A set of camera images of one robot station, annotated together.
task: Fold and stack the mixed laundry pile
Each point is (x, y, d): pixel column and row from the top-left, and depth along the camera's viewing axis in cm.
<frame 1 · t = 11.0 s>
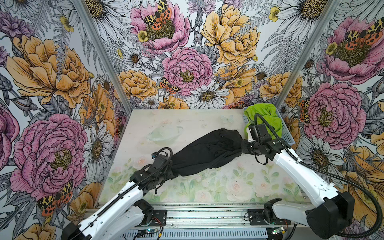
left hand: (169, 177, 80), fingers closed
right hand: (243, 152, 80), fingers closed
black garment: (210, 151, 96), point 5 cm above the table
lime green towel: (268, 112, 112), point 9 cm above the table

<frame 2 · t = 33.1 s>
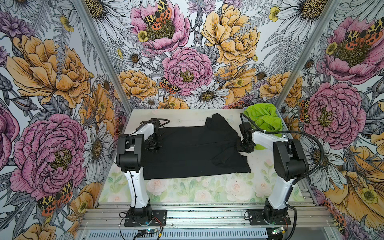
left hand: (154, 154, 96), fingers closed
right hand: (241, 153, 97), fingers open
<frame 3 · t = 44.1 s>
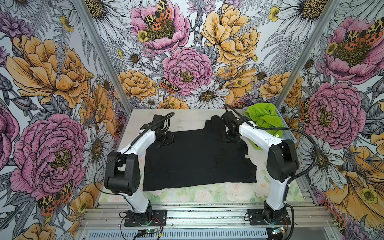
left hand: (170, 146, 90), fingers open
right hand: (228, 145, 91), fingers open
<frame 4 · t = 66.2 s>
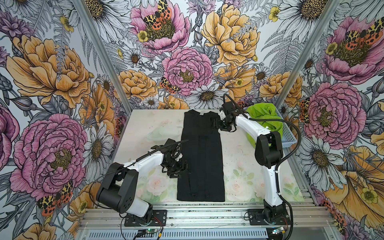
left hand: (185, 178, 82), fingers open
right hand: (217, 131, 99), fingers open
black garment: (201, 148, 102), on the table
the other named things where they were.

